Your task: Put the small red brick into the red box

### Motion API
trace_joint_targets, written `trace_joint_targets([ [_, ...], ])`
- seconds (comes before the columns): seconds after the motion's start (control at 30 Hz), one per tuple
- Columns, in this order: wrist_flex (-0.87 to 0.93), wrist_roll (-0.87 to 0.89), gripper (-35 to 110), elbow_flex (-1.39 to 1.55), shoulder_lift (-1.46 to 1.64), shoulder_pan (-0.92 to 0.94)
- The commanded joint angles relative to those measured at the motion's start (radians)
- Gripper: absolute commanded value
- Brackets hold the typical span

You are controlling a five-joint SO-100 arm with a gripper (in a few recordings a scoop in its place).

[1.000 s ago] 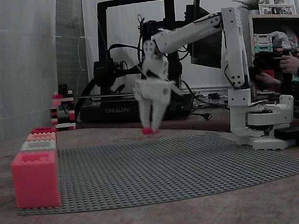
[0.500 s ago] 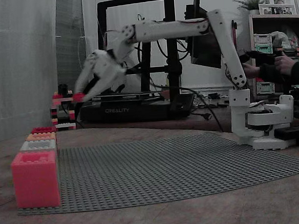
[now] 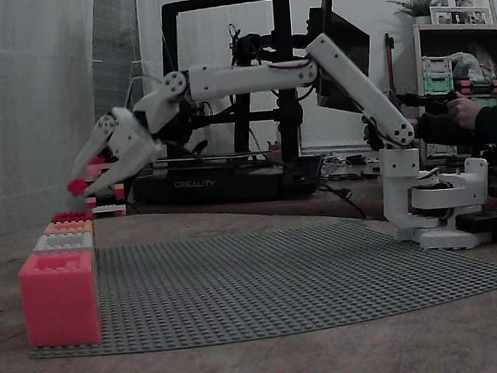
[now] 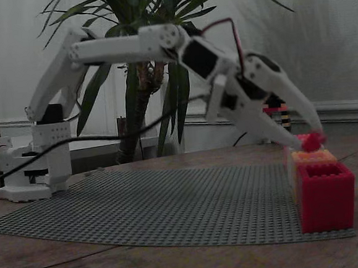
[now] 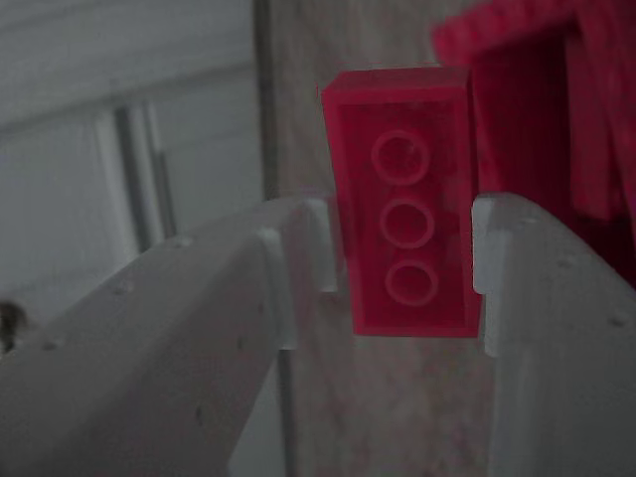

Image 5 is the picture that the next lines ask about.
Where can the red brick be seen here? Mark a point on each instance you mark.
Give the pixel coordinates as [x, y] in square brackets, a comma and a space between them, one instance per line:
[402, 208]

